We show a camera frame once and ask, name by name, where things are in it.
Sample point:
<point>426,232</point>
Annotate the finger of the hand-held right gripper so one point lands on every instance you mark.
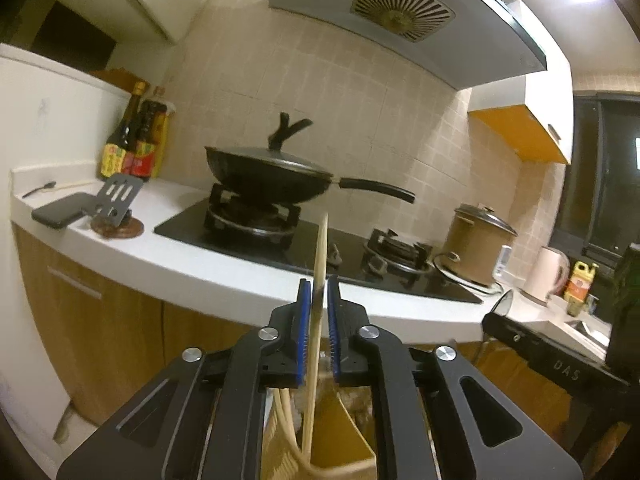
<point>507,332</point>

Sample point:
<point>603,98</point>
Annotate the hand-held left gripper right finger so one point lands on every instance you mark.
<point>334,335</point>

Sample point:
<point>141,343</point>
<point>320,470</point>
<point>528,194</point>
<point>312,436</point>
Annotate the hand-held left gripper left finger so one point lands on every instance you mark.
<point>301,340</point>

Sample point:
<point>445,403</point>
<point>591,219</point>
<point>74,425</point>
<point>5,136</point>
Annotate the grey translucent plastic spoon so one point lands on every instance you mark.
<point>500,305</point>

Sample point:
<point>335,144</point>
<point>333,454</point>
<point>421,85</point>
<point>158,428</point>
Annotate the pale wooden chopstick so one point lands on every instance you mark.
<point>320,260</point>

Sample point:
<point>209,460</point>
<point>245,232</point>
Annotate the white electric kettle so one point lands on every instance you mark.
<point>547,275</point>

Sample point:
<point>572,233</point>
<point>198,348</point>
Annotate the yellow cooking oil bottle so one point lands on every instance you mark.
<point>580,282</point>

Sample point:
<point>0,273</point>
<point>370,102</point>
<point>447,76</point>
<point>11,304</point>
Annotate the beige rice cooker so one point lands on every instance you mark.
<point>475,250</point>

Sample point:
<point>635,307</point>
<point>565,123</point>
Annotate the black gas stove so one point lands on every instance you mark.
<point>190,232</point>

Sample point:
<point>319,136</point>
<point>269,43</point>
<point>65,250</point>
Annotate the white countertop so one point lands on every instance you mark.
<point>165,260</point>

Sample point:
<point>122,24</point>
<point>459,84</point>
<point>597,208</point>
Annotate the black wok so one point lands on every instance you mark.
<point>270,182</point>

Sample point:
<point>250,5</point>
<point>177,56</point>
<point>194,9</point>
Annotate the dark window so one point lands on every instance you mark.
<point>600,185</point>

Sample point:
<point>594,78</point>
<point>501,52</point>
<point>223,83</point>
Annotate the black wok lid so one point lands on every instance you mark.
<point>280,160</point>

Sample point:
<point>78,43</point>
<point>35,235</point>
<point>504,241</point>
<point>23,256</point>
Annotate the wooden base cabinets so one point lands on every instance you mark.
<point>100,335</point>

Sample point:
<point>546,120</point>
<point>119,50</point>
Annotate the brown round holder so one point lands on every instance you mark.
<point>125,231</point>

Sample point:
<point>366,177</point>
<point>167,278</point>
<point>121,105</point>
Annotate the black slotted spatula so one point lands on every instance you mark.
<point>117,197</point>

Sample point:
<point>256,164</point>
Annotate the dark bottle red label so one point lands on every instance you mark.
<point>140,160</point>

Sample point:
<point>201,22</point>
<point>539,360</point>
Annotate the dark bottle yellow label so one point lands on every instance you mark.
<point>117,155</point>

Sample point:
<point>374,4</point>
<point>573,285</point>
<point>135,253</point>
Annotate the black phone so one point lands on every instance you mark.
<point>60,210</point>

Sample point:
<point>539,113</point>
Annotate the small black spoon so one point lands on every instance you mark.
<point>49,185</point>

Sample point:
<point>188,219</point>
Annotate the brown wooden board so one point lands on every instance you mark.
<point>117,77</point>

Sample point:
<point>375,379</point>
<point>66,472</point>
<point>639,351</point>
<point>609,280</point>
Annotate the white refrigerator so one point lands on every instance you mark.
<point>50,110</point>

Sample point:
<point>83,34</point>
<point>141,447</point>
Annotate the white and orange wall cabinet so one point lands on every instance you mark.
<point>545,90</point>

